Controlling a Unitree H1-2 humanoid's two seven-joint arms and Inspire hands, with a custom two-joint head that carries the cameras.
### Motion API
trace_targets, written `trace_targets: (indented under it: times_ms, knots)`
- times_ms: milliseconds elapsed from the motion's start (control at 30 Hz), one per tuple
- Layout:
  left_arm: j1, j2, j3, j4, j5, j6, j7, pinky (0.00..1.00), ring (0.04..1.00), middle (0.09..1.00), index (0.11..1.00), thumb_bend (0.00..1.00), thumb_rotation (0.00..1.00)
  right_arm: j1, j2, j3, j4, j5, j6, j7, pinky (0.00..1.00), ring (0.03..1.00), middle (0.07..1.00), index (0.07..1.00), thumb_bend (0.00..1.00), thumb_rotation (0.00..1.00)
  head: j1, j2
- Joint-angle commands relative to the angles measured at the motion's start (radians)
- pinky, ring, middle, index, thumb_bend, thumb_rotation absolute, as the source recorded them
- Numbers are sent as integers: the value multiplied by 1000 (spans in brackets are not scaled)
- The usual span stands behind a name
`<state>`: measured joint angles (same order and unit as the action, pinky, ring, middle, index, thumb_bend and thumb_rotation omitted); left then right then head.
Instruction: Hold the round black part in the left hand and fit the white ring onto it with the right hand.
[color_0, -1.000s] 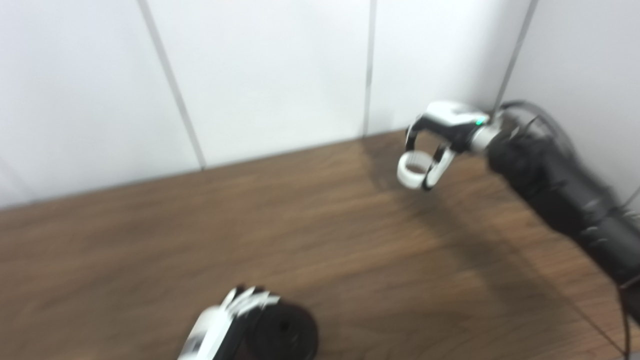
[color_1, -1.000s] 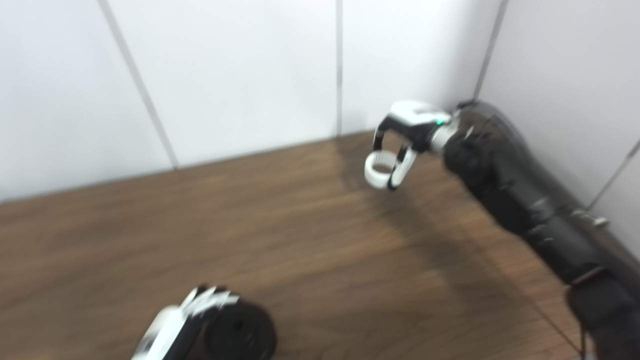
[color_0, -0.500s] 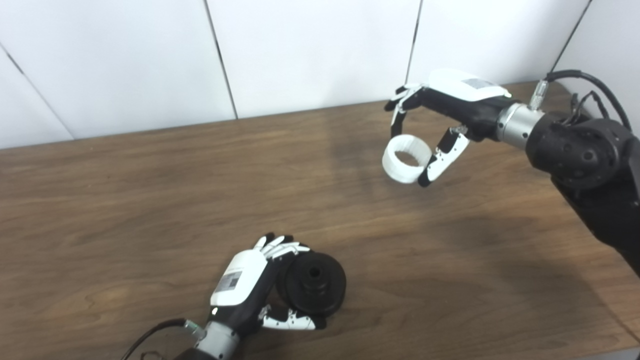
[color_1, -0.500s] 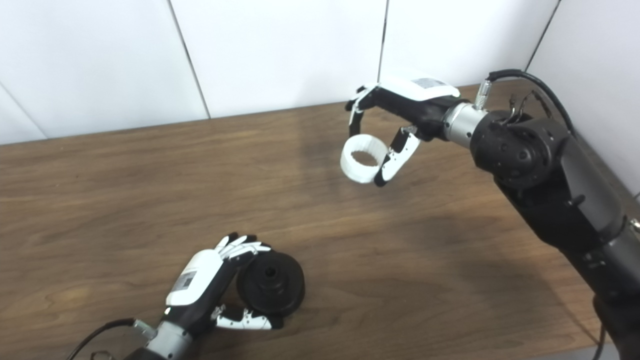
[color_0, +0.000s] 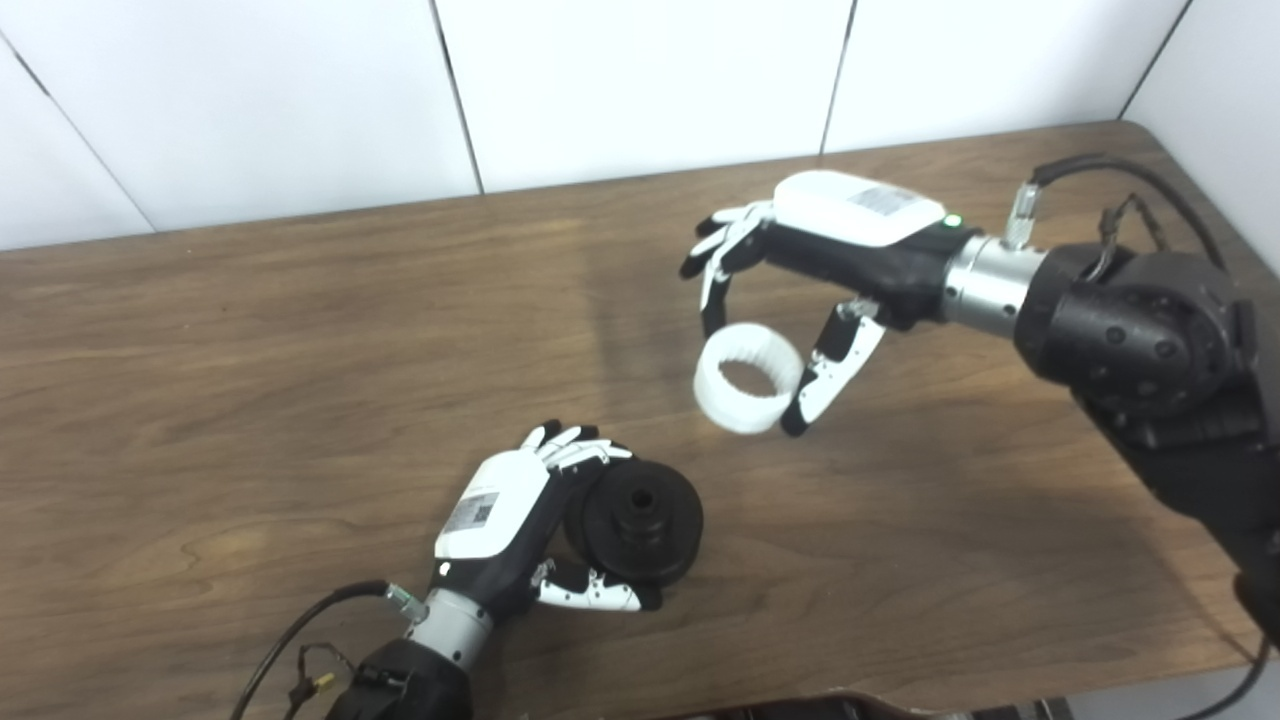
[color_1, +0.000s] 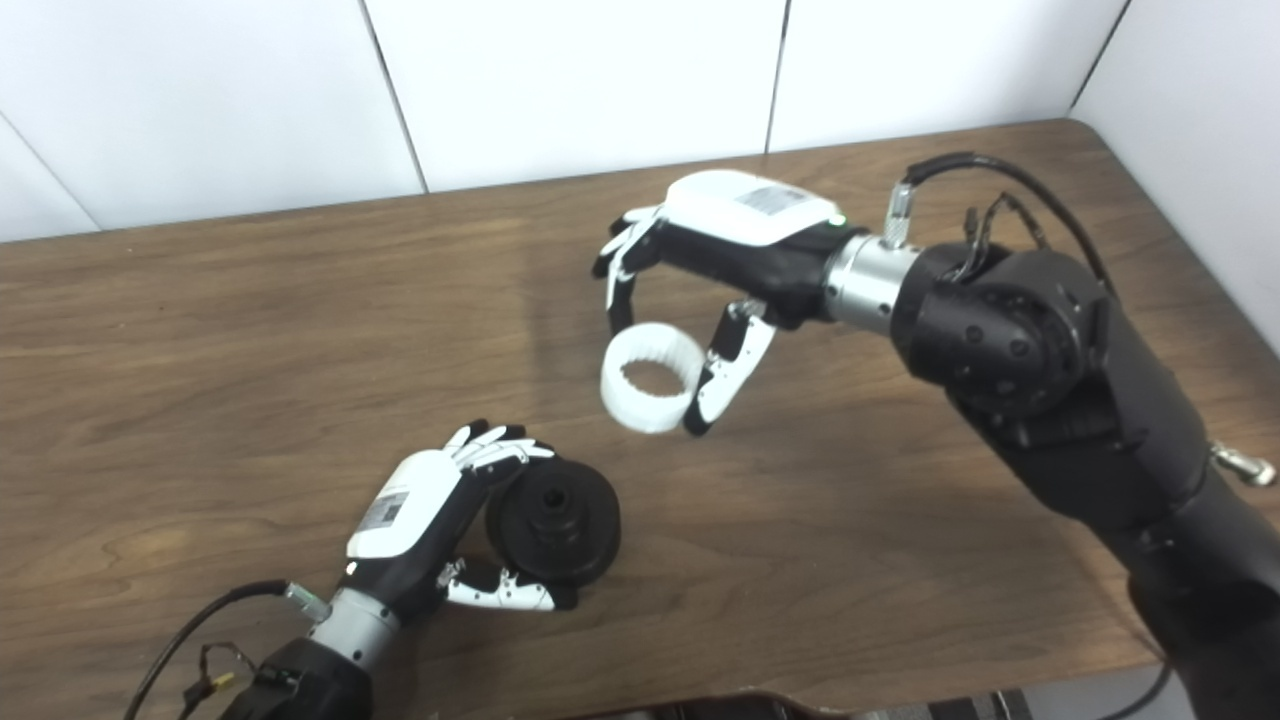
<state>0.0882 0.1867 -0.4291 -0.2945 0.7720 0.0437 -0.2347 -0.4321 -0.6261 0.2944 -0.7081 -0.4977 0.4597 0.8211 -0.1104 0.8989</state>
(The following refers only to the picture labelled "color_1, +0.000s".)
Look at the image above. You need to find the thin arm wire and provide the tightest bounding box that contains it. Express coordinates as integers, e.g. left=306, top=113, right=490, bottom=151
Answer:
left=960, top=192, right=1051, bottom=281
left=180, top=640, right=261, bottom=716

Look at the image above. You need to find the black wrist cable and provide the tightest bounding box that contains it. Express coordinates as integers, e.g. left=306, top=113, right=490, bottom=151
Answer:
left=122, top=580, right=331, bottom=720
left=880, top=152, right=1278, bottom=488

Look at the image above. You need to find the round black plastic part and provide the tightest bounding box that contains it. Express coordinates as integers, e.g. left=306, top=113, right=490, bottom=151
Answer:
left=485, top=457, right=622, bottom=588

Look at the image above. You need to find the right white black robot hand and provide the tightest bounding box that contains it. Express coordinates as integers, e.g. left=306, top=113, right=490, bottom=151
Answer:
left=590, top=170, right=869, bottom=438

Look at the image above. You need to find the left thin arm wire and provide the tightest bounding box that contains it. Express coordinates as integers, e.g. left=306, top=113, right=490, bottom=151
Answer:
left=180, top=640, right=261, bottom=716

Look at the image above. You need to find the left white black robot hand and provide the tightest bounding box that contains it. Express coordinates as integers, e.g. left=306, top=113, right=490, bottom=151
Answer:
left=345, top=420, right=579, bottom=621

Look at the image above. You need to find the white toothed plastic ring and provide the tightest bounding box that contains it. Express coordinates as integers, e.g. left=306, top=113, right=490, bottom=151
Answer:
left=600, top=322, right=707, bottom=435

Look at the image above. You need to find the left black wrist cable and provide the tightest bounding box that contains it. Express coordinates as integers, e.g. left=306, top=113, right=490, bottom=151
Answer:
left=122, top=580, right=331, bottom=720

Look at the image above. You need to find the right thin arm wire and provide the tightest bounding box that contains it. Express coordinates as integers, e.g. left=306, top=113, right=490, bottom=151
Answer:
left=960, top=192, right=1051, bottom=281

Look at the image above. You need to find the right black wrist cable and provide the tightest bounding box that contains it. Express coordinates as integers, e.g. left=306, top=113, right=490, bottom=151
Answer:
left=880, top=152, right=1278, bottom=488

